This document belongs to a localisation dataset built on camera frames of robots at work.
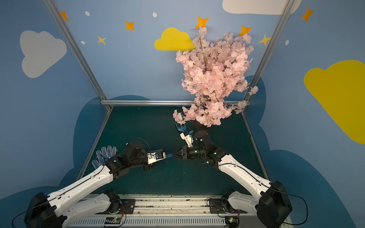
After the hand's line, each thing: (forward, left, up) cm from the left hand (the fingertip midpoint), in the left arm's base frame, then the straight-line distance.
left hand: (161, 153), depth 78 cm
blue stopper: (-4, -6, +6) cm, 9 cm away
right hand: (-2, -9, +5) cm, 11 cm away
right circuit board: (-30, -40, -18) cm, 52 cm away
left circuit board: (-30, +23, -17) cm, 42 cm away
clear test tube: (+10, +3, -15) cm, 18 cm away
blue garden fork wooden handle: (+28, -11, -15) cm, 33 cm away
